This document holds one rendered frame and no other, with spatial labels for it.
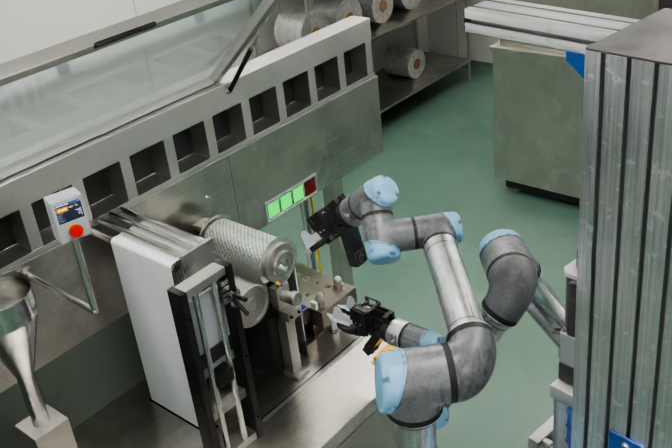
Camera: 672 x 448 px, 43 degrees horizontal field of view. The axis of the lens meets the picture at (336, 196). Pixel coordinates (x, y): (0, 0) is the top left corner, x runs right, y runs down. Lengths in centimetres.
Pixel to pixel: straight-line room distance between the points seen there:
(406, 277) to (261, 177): 193
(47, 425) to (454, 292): 100
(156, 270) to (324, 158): 98
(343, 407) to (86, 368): 72
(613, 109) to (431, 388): 61
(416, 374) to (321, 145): 142
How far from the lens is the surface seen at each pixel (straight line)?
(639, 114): 141
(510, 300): 200
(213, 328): 211
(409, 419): 168
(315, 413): 239
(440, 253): 185
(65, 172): 225
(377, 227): 191
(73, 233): 189
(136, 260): 220
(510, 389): 380
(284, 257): 235
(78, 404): 252
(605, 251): 156
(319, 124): 287
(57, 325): 237
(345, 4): 584
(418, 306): 429
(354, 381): 247
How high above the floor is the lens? 249
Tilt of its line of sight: 28 degrees down
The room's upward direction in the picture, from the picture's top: 7 degrees counter-clockwise
